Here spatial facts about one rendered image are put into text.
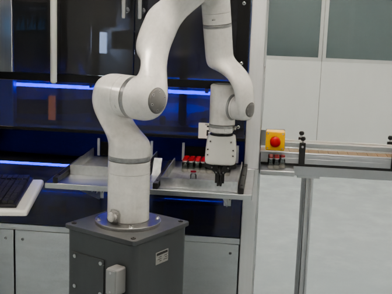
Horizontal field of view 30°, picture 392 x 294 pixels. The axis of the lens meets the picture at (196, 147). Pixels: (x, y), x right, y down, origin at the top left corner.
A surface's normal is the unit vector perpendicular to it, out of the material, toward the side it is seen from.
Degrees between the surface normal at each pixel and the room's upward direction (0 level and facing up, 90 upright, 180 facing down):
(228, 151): 91
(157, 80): 62
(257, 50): 90
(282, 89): 90
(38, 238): 90
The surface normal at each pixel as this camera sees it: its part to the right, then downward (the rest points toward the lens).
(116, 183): -0.43, 0.15
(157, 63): 0.65, -0.36
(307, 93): -0.11, 0.18
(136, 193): 0.40, 0.18
